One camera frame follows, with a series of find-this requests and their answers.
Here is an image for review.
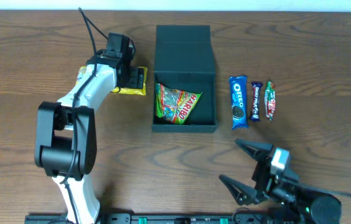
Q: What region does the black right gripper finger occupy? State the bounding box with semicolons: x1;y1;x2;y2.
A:
218;174;260;205
235;139;274;161

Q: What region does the yellow Hacks candy bag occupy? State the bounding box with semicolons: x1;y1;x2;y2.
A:
112;67;147;96

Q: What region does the green Haribo gummy bag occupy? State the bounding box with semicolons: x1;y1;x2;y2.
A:
155;83;202;125

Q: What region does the blue Oreo cookie pack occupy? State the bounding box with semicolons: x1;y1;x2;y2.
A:
229;75;248;129

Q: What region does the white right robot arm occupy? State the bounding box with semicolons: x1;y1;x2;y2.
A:
219;139;342;223

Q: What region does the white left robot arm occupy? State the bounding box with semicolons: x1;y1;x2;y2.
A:
34;50;147;223

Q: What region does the purple Dairy Milk bar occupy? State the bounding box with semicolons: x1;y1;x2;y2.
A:
250;82;263;122

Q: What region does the yellow Mentos bottle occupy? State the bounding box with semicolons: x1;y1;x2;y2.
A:
75;66;86;85

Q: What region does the red green candy bar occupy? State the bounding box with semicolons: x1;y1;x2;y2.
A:
264;80;276;121

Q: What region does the black open box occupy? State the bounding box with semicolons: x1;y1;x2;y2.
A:
152;25;217;133

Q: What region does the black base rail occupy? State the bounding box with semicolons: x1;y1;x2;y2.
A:
24;212;288;224

